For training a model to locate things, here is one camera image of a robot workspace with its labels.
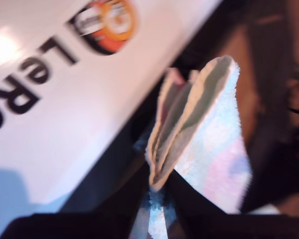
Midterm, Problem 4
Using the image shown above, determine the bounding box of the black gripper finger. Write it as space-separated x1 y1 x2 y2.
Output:
94 169 150 239
164 171 227 239

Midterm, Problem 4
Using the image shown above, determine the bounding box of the white LeRobot printed board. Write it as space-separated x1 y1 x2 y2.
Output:
0 0 222 205

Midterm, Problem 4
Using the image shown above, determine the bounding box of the pastel checked fluffy tea towel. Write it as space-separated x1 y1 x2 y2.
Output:
144 55 254 239

